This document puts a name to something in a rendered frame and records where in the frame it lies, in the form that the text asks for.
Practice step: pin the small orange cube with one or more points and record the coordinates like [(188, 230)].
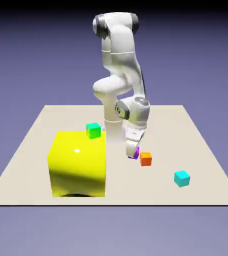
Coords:
[(145, 158)]

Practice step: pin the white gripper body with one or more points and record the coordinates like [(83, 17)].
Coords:
[(131, 144)]

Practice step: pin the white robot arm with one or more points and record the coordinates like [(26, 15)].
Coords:
[(123, 60)]

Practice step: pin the small cyan cube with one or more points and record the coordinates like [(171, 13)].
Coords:
[(181, 178)]

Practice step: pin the large yellow box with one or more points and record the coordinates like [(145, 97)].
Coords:
[(77, 164)]

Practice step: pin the small green cube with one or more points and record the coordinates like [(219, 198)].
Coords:
[(93, 130)]

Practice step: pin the small purple cube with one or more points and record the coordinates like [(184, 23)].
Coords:
[(136, 154)]

